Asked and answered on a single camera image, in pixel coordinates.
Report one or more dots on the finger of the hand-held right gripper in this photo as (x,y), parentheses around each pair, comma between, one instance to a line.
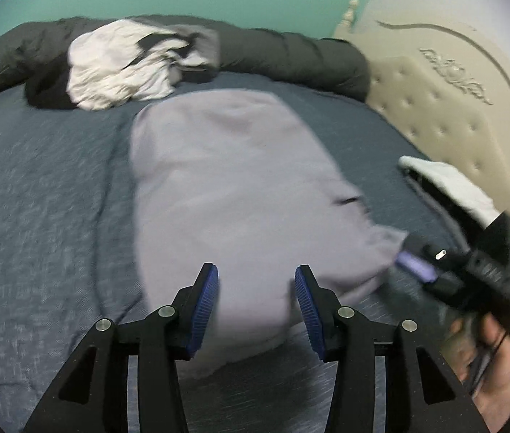
(417,268)

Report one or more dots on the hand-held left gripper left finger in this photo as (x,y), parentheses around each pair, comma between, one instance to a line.
(200,311)

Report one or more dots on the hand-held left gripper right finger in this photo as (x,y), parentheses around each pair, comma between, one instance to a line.
(311,315)

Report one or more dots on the light grey jacket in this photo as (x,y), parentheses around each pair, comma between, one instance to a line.
(236,180)

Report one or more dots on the person's right hand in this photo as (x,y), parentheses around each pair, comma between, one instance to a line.
(494,383)

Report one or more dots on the folded white shirt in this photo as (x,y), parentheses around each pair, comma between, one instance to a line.
(453,185)

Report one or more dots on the cream tufted bed headboard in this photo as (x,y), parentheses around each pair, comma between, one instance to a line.
(444,112)

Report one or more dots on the dark grey rolled duvet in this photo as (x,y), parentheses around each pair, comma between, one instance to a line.
(304,58)

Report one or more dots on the white crumpled garment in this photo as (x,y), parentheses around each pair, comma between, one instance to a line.
(110,72)

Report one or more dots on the grey ribbed garment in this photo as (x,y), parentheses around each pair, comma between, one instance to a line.
(205,45)

